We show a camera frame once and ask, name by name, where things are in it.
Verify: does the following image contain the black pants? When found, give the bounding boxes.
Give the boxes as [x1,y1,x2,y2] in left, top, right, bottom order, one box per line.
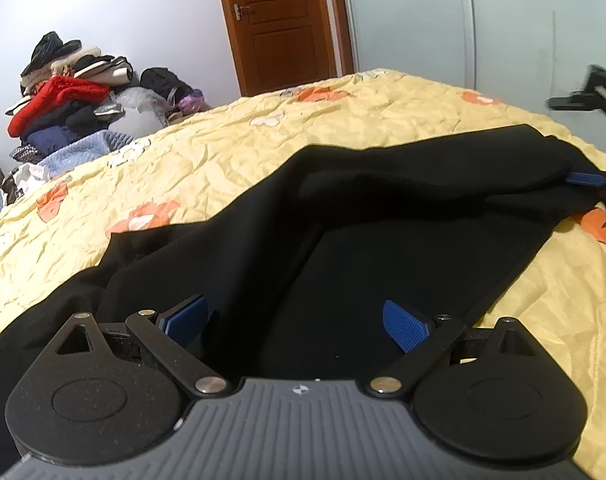
[0,123,606,476]

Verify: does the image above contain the purple bag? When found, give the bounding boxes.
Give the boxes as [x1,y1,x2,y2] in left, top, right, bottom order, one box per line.
[177,89,205,114]

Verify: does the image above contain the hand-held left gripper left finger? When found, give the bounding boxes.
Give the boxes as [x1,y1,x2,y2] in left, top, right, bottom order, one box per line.
[58,294,230,400]

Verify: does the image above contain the pale wardrobe sliding door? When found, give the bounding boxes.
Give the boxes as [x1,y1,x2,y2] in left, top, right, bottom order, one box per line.
[339,0,606,128]

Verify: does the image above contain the black crumpled garment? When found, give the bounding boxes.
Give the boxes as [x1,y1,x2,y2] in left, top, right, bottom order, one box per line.
[20,31,83,79]

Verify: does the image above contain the red knit sweater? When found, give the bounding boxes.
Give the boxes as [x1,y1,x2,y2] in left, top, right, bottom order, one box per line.
[7,76,112,137]

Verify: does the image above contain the dark navy clothes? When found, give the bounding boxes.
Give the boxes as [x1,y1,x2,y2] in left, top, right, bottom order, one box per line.
[22,99,120,153]

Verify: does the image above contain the yellow printed bedsheet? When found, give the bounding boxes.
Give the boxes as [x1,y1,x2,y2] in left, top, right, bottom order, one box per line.
[0,67,606,480]

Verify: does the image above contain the grey plastic bag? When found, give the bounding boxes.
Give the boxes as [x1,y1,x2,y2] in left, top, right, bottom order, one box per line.
[113,86,172,139]

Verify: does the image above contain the brown wooden door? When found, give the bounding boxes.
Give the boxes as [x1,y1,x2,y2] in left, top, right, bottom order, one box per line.
[213,0,356,97]

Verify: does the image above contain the black bag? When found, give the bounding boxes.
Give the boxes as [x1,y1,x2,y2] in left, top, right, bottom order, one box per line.
[140,66,194,104]

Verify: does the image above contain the striped folded clothes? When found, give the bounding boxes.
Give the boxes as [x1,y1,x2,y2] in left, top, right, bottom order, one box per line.
[50,46,135,87]

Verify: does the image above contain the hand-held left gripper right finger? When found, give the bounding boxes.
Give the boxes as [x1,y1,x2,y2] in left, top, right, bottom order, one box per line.
[369,300,538,402]

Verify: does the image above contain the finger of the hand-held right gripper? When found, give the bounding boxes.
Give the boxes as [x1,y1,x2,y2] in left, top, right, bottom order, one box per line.
[547,64,606,128]
[565,167,606,205]

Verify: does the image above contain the white crumpled cloth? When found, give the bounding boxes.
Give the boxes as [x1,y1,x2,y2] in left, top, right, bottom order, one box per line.
[2,161,51,203]

